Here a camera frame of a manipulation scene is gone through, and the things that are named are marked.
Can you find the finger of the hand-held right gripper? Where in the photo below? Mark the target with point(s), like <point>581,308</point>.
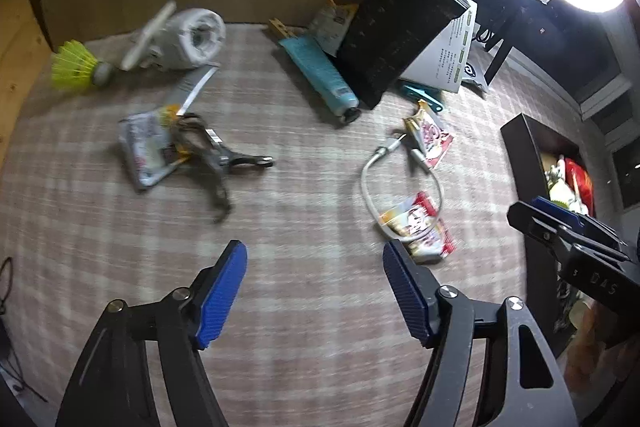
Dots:
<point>537,229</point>
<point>560,212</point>

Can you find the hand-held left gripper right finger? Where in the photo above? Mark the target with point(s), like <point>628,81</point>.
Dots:
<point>407,292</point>

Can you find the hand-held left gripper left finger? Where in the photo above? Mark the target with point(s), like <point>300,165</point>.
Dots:
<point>222,292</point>

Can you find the black storage container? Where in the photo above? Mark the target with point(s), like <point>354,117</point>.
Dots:
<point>520,157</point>

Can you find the grey metal pliers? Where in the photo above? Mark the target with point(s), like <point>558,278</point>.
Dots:
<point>220,159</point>

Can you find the white paper packet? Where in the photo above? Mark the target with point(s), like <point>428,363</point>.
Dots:
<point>195,42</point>

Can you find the yellow shuttlecock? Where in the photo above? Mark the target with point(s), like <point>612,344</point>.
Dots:
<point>75,67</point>

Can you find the red white snack packet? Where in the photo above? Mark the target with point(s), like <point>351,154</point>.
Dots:
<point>431,137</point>
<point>420,232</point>

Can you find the plaid cloth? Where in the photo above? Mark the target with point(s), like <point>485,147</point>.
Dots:
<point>300,187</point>

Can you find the grey pouch round logo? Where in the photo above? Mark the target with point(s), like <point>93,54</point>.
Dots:
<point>472,74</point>

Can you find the silver snack packet orange edge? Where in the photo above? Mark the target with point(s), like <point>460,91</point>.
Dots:
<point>142,147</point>

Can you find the black tripod leg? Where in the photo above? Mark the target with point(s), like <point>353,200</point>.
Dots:
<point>502,47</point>

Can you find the teal metal clip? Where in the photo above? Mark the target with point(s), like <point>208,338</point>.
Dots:
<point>422,94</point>

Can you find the blue tube black cap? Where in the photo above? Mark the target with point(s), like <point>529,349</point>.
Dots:
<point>320,74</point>

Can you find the black rectangular box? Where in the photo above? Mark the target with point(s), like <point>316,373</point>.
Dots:
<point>395,37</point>

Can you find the wooden clothespin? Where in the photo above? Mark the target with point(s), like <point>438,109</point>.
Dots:
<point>280,29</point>

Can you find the silver orange printed snack packet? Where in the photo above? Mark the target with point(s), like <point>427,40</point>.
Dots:
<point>330,24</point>

